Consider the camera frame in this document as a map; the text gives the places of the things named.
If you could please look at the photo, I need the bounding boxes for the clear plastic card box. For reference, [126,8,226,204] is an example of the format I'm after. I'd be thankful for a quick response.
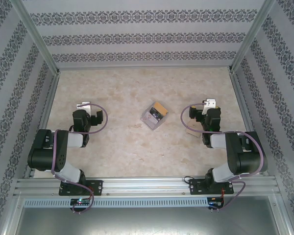
[140,99,170,132]

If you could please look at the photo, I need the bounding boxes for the gold plastic card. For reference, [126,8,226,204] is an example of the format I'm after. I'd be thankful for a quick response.
[153,101,169,118]

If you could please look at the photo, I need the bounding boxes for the black printed card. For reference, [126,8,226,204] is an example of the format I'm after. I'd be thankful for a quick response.
[147,107,162,120]

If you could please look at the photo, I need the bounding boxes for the white printed card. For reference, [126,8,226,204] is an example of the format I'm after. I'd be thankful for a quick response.
[142,114,160,124]

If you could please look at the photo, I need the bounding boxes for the small circuit board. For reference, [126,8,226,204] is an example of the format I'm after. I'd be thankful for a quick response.
[207,196,225,208]
[70,197,92,207]

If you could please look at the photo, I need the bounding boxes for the grey metal panel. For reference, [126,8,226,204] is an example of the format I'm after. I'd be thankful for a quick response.
[4,207,291,235]

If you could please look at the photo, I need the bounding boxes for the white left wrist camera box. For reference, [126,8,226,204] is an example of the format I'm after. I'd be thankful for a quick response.
[76,101,92,115]

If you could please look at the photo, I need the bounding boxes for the aluminium side rail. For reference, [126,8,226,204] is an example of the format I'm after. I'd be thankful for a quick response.
[229,68,270,177]
[23,70,61,179]

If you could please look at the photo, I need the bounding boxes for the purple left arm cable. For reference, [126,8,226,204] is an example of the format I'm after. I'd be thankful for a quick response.
[50,103,110,214]

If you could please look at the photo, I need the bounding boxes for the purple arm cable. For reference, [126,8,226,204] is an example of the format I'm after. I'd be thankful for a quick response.
[181,102,265,211]
[50,103,110,214]

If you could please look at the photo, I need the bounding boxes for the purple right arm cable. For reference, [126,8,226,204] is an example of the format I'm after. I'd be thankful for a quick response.
[181,102,265,211]

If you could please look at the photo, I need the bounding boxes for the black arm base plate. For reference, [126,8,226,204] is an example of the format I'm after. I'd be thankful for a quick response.
[58,179,104,196]
[189,178,235,196]

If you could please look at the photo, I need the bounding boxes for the aluminium corner post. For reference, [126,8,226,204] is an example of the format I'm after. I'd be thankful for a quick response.
[14,0,61,74]
[231,0,278,72]

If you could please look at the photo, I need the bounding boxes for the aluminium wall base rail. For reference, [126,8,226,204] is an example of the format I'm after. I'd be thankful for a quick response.
[57,65,233,71]

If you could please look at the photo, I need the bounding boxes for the aluminium mounting rail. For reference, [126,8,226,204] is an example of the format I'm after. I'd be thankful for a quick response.
[14,177,278,197]

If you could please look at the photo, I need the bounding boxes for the grey slotted cable duct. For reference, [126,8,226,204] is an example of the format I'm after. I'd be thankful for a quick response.
[23,197,209,208]

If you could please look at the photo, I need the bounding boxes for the aluminium lower frame beam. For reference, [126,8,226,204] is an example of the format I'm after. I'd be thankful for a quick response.
[0,195,24,235]
[275,194,294,235]

